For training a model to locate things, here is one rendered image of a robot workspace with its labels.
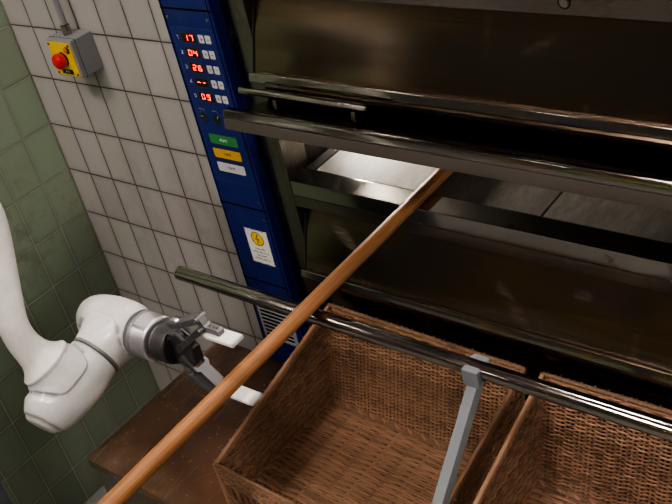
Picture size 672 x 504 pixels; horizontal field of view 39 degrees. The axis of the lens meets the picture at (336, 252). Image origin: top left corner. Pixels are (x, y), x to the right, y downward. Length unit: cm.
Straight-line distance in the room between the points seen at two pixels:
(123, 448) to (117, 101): 90
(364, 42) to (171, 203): 93
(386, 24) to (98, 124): 107
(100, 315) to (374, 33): 74
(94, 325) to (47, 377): 13
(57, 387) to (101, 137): 106
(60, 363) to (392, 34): 86
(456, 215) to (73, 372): 81
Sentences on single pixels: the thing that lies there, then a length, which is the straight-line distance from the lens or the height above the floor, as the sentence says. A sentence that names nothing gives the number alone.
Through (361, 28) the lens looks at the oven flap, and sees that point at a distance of 185.
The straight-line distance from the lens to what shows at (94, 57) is 246.
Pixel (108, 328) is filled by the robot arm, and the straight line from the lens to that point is 180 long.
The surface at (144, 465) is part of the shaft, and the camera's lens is 153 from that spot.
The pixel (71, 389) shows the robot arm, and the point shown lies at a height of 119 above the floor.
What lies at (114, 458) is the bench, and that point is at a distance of 252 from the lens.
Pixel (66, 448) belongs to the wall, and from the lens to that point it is 317.
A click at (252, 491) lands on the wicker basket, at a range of 212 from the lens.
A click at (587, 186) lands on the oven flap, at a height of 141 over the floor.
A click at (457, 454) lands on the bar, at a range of 160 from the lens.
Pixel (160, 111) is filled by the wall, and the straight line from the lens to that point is 239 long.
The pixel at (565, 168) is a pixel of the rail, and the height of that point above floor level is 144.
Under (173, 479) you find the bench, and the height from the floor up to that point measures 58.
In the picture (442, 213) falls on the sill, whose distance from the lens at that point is 195.
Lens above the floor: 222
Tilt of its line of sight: 34 degrees down
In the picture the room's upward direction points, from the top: 13 degrees counter-clockwise
